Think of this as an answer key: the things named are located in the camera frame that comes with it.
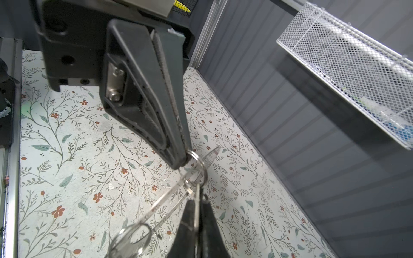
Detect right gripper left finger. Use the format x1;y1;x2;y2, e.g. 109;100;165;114
167;200;196;258

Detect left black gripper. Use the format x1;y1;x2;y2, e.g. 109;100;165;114
29;1;195;169

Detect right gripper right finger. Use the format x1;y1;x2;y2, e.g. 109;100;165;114
197;195;230;258

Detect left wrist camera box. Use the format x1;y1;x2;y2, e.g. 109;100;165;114
117;0;175;17

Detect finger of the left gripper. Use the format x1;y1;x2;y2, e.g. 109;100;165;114
151;30;190;157

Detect black head key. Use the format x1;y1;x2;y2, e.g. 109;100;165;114
194;184;201;247

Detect white wire mesh basket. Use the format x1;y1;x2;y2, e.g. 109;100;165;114
277;3;413;149

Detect yellow marker pen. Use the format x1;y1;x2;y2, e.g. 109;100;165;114
174;0;191;13

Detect perforated metal ring disc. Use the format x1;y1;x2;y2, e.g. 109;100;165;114
106;147;221;258

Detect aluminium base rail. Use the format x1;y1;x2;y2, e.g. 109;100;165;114
1;37;23;258

